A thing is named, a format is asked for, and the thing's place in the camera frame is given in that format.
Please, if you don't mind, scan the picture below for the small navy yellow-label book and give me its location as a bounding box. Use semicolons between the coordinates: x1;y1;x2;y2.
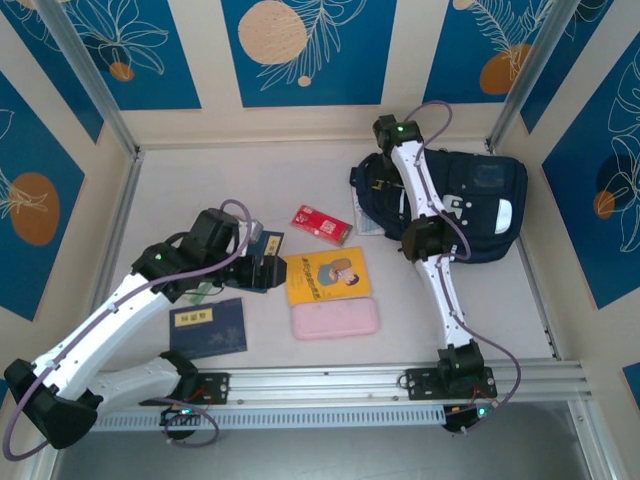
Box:
238;229;286;294

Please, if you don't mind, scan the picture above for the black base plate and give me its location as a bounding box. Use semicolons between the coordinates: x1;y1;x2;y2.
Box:
189;370;232;405
403;367;499;401

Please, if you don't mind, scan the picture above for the aluminium corner post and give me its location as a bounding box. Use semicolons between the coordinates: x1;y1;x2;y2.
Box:
37;0;144;159
484;0;581;154

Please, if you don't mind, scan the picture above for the black controller board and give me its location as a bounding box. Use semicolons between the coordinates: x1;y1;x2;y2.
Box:
442;403;497;435
158;405;204;427

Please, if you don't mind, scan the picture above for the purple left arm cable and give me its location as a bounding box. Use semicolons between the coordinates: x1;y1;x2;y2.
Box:
2;199;254;461

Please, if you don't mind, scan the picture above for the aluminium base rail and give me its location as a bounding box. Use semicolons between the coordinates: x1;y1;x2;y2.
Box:
97;360;594;412

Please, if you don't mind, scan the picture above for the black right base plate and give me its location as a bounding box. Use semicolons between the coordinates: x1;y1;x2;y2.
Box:
403;367;499;401

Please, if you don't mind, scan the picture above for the blue white tissue packet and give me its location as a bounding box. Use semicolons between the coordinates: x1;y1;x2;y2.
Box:
352;187;386;239

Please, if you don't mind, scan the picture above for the grey slotted cable duct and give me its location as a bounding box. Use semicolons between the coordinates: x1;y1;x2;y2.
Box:
92;403;447;432

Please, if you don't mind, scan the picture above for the red rectangular box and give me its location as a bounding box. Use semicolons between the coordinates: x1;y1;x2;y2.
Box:
290;203;354;247

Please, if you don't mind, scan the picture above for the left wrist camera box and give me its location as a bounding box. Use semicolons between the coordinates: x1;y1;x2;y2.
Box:
238;218;265;246

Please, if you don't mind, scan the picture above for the clear green plastic folder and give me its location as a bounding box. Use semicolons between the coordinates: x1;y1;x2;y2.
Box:
182;282;216;305

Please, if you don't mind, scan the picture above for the pink pencil case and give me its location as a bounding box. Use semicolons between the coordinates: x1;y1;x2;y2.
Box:
291;296;380;341

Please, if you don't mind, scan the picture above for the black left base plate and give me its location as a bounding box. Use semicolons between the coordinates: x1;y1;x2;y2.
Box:
189;370;232;405

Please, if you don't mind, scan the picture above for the navy blue student backpack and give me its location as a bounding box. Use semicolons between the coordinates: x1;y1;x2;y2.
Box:
348;147;529;262

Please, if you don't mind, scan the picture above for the yellow illustrated book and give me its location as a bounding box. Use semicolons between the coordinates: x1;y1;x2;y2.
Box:
283;245;374;307

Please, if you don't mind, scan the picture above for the large navy yellow-label book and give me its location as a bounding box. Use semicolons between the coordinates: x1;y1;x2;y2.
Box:
168;298;249;359

